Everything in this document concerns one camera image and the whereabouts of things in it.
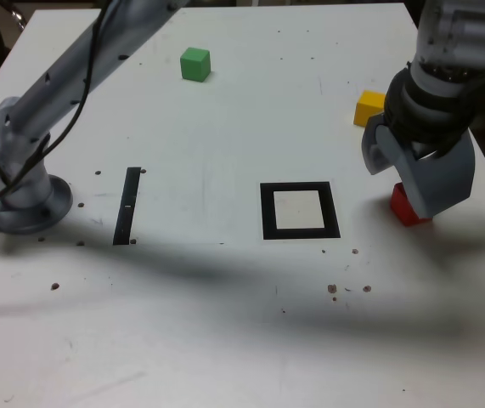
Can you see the black tape strip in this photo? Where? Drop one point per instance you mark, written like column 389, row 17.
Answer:
column 125, row 212

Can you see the green cube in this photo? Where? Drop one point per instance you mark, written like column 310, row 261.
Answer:
column 193, row 66

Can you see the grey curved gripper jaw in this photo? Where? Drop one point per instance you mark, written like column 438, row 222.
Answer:
column 441, row 183
column 373, row 153

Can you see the red cube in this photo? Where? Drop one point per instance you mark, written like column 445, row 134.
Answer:
column 401, row 210

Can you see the yellow cube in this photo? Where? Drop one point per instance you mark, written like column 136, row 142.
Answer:
column 365, row 110

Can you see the black tape square outline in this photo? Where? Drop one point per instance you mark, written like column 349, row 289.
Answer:
column 267, row 212

